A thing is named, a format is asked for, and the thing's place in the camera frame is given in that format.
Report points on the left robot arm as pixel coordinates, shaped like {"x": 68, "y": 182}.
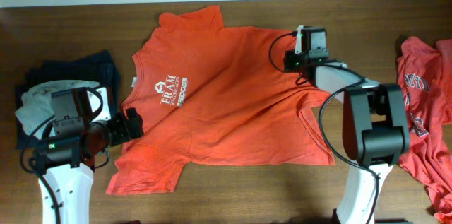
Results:
{"x": 65, "y": 163}

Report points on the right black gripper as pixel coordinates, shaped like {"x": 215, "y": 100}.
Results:
{"x": 289, "y": 64}

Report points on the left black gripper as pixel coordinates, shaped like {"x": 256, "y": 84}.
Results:
{"x": 123, "y": 134}

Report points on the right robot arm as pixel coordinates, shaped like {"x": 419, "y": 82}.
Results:
{"x": 375, "y": 128}

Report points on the light grey crumpled garment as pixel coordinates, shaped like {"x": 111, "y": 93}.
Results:
{"x": 37, "y": 101}

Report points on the orange FRAM t-shirt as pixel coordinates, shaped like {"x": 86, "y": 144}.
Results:
{"x": 214, "y": 95}

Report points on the heathered red printed t-shirt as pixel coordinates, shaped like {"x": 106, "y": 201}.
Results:
{"x": 424, "y": 74}

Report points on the navy blue folded garment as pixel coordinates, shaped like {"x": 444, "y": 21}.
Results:
{"x": 97, "y": 67}

